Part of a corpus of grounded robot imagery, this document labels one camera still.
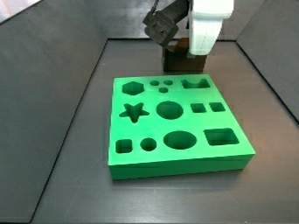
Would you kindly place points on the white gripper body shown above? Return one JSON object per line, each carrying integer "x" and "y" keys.
{"x": 204, "y": 31}

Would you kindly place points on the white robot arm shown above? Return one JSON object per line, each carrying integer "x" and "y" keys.
{"x": 211, "y": 7}

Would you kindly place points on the black curved fixture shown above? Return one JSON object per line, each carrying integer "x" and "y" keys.
{"x": 176, "y": 62}

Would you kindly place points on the green foam shape block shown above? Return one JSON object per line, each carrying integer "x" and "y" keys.
{"x": 172, "y": 128}

